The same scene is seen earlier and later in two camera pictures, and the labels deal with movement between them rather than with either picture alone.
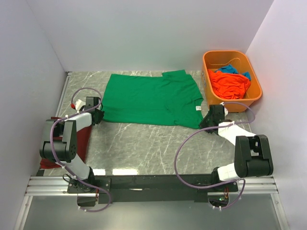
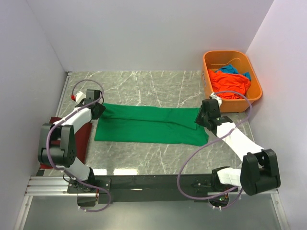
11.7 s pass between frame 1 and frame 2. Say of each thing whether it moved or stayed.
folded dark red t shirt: stayed
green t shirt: moved
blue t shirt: stayed
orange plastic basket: stayed
